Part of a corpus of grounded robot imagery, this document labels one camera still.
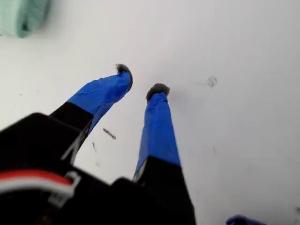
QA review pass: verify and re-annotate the green t-shirt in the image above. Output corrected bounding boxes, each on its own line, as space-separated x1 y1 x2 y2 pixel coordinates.
0 0 51 39

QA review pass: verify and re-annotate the red white arm wire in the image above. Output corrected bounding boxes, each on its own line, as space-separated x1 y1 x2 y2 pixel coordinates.
0 170 82 210

